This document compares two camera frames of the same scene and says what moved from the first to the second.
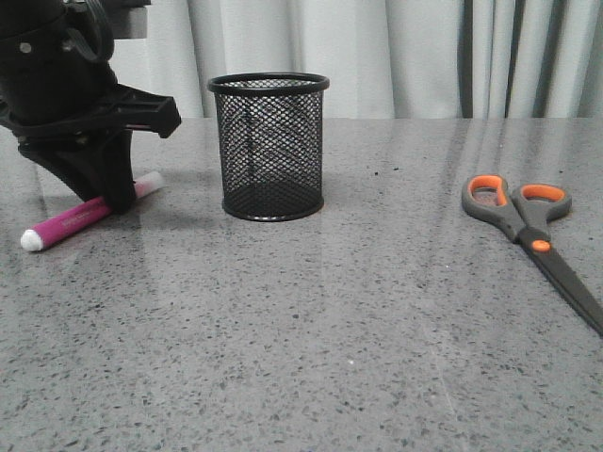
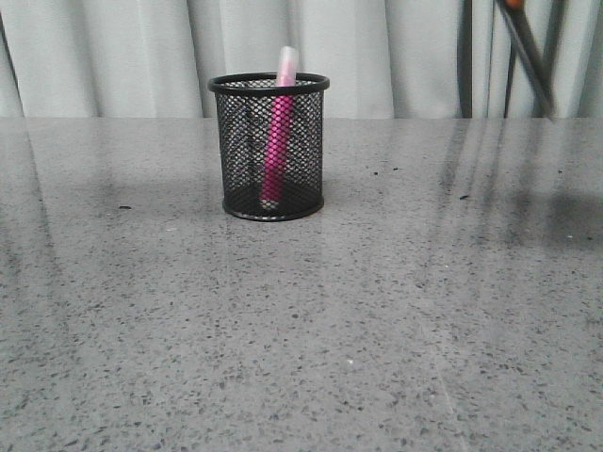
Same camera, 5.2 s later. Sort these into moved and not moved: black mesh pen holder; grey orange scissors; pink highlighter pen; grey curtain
Moved: grey orange scissors; pink highlighter pen
Not moved: grey curtain; black mesh pen holder
